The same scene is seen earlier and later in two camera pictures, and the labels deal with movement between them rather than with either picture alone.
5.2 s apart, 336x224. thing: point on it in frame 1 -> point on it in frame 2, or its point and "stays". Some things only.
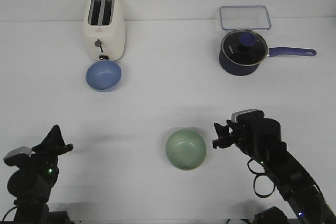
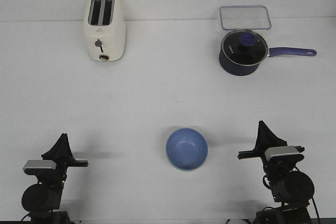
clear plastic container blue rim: [244, 18] stays
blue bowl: [103, 76] -> [187, 149]
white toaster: [104, 22] stays
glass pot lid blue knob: [244, 47] stays
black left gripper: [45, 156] -> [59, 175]
